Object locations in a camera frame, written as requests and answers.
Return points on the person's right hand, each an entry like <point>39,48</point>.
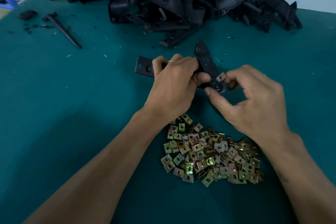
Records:
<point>260,108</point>

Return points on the person's left forearm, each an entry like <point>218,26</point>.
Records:
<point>89,179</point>

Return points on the black plastic bracket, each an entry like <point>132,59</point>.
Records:
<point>203,56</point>

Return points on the pile of brass clip nuts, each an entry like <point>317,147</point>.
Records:
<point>212,153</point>

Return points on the thin black plastic strip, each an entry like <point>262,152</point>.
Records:
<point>62,29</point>

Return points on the pile of black plastic brackets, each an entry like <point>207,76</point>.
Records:
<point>178,0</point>

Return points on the clip nut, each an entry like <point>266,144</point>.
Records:
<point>221,77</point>

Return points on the green table cloth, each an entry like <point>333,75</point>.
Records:
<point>52,116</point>

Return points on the small black plastic scrap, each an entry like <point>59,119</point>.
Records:
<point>28,15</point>

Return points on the person's left hand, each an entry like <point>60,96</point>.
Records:
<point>173,90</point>

